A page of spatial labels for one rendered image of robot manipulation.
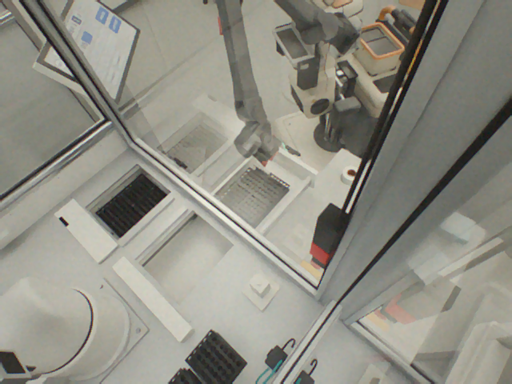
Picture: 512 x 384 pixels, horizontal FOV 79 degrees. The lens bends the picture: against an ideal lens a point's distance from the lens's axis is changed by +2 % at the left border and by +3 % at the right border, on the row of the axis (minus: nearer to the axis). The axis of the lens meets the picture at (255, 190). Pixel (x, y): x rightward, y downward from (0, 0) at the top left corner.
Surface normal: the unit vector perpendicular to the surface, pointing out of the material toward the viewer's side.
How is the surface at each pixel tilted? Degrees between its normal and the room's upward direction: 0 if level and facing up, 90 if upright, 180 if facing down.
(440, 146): 90
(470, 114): 90
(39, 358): 73
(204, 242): 0
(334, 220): 0
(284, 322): 0
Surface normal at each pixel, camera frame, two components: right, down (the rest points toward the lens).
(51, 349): 0.70, 0.38
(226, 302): -0.07, -0.49
